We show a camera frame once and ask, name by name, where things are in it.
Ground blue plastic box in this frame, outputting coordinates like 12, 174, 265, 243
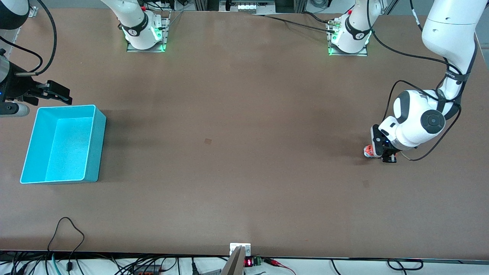
20, 104, 107, 184

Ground box with orange ports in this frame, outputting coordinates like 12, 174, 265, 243
133, 265, 162, 275

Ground metal equipment rack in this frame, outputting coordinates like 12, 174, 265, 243
193, 0, 306, 14

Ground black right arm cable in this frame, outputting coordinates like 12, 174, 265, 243
0, 0, 58, 76

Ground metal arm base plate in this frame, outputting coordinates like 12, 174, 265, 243
328, 21, 369, 57
127, 11, 170, 53

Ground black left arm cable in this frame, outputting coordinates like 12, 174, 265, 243
367, 0, 463, 162

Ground coiled black cable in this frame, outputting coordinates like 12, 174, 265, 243
387, 259, 424, 271

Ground thin black looped cable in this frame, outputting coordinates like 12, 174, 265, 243
47, 217, 85, 272

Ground black cable to arm base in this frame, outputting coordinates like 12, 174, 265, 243
250, 11, 338, 34

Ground red clip lead wires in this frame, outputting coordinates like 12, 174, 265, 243
263, 258, 297, 275

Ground white mount plate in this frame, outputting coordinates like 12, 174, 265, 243
230, 243, 251, 256

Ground grey aluminium mount bar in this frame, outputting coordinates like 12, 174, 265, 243
220, 246, 245, 275

